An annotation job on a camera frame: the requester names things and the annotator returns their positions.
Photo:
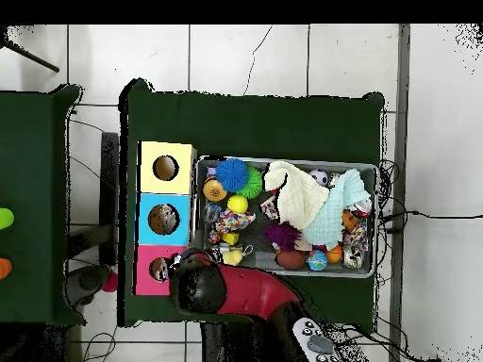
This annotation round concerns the lime green object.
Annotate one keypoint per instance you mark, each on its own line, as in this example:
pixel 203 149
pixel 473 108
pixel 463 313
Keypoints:
pixel 4 218

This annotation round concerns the crushed clear plastic bottle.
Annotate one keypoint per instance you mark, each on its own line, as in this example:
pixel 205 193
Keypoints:
pixel 164 219

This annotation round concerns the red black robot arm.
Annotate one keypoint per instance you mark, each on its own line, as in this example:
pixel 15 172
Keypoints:
pixel 256 290

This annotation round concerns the small red ball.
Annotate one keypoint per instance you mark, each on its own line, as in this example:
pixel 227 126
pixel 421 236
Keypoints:
pixel 110 282

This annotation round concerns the wooden box with three holes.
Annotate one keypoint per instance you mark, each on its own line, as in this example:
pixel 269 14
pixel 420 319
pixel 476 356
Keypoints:
pixel 181 181

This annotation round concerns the cream waffle cloth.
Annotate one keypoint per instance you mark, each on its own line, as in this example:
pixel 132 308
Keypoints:
pixel 298 196

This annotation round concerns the globe print ball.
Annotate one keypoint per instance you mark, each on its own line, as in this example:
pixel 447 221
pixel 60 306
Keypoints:
pixel 317 260

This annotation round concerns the orange object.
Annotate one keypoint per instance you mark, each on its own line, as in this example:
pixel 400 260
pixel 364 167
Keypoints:
pixel 3 268

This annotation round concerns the dark green table cloth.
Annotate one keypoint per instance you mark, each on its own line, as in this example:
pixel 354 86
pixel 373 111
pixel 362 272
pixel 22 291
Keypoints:
pixel 264 128

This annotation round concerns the blue spiky ball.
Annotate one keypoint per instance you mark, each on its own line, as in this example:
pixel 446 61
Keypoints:
pixel 232 174

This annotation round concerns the green cloth side table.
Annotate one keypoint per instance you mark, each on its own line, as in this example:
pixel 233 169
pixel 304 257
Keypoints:
pixel 30 188

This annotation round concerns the yellow ball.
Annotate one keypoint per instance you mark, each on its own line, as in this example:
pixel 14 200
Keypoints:
pixel 237 204

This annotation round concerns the clear mesh bin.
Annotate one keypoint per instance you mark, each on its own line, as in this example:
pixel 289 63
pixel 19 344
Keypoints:
pixel 339 272

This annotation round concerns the small green spiky ball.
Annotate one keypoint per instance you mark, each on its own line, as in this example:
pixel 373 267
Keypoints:
pixel 254 184

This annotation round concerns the mint waffle cloth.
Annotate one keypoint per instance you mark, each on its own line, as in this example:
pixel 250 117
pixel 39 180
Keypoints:
pixel 328 222

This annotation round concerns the brown toy football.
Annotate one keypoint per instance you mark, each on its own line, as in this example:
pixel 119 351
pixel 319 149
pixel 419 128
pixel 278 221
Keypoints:
pixel 291 259

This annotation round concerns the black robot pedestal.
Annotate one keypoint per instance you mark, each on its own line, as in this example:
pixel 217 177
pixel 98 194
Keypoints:
pixel 226 345

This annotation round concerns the toy burger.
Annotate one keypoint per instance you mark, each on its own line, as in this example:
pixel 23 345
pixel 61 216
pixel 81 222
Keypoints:
pixel 214 190

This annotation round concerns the purple spiky ball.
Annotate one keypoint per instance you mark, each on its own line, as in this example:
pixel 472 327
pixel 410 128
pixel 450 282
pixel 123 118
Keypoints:
pixel 282 235

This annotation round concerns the black tripod leg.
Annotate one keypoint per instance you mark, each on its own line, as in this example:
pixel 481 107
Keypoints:
pixel 30 56

